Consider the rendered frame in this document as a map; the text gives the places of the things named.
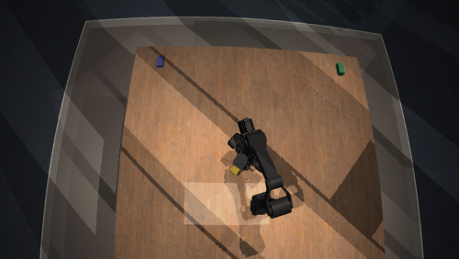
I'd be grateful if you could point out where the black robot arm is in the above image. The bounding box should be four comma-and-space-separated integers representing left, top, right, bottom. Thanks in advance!
232, 118, 293, 219

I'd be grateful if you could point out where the yellow bar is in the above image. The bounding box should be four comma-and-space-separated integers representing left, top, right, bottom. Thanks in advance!
230, 166, 240, 175

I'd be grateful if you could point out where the small blue block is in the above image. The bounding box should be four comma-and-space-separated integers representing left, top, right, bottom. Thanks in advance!
156, 55, 164, 67

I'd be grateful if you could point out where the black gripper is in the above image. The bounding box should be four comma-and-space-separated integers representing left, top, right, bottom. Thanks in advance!
228, 133, 262, 172

